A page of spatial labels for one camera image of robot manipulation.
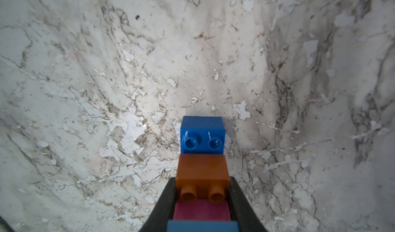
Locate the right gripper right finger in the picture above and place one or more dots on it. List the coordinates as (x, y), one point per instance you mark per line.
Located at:
(241, 210)

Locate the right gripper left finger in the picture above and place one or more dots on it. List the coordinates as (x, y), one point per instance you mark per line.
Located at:
(163, 211)

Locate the long blue lego brick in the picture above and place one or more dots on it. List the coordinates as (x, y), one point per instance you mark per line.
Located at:
(202, 226)

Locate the pink lego brick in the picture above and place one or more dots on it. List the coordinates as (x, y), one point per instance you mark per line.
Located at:
(201, 210)

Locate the orange lego brick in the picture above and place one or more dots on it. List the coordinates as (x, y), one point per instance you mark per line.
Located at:
(202, 176)

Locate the small blue lego brick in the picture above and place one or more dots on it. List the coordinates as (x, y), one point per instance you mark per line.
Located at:
(202, 135)

